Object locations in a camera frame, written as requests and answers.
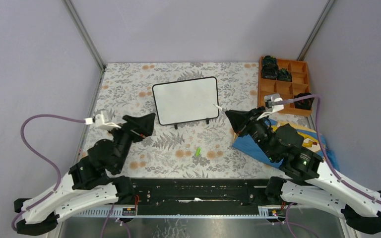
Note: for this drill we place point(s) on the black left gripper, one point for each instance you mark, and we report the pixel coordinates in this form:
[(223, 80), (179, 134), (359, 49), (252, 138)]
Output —
[(139, 128)]

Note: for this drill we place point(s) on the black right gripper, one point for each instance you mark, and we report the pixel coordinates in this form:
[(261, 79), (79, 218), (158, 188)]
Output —
[(237, 118)]

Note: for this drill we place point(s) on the small black-framed whiteboard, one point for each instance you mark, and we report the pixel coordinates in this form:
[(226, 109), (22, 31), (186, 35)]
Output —
[(186, 101)]

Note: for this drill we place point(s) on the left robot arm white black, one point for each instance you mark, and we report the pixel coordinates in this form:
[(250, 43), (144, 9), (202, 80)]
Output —
[(94, 180)]

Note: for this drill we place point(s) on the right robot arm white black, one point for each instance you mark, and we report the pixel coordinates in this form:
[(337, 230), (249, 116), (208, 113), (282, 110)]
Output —
[(313, 182)]

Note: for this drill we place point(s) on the floral patterned table mat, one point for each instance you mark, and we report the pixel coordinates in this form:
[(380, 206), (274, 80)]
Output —
[(126, 89)]

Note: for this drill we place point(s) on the black object tray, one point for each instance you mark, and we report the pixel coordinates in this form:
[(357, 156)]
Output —
[(268, 60), (269, 71), (304, 104), (284, 75)]

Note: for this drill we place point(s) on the black object tray middle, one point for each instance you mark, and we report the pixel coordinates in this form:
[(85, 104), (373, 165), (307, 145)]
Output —
[(284, 75)]

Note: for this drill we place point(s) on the black object tray top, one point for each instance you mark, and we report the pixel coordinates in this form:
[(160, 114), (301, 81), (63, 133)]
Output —
[(268, 60)]

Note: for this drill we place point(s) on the black object tray right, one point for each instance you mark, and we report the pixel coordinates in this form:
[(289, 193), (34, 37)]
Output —
[(304, 104)]

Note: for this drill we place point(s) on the orange wooden compartment tray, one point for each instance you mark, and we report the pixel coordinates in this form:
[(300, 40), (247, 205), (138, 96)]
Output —
[(287, 90)]

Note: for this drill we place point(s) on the blue yellow cartoon cloth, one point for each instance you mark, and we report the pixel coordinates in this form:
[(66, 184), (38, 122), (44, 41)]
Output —
[(246, 144)]

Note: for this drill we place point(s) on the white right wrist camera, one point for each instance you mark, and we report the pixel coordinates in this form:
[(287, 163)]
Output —
[(270, 106)]

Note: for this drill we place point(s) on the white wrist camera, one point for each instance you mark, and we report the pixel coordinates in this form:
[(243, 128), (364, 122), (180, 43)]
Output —
[(270, 106), (102, 119)]

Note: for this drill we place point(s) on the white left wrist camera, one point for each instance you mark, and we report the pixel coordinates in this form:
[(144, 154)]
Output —
[(102, 119)]

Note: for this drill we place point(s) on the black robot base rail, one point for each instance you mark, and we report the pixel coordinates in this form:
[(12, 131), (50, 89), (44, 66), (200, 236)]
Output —
[(201, 197)]

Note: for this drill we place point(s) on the left aluminium frame post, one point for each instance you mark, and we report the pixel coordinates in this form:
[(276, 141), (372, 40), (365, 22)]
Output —
[(72, 11)]

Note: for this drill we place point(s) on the aluminium frame post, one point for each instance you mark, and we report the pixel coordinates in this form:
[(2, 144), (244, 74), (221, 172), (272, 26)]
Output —
[(72, 11), (316, 28)]

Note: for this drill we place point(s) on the right aluminium frame post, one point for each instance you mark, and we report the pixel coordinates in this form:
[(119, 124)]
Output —
[(316, 28)]

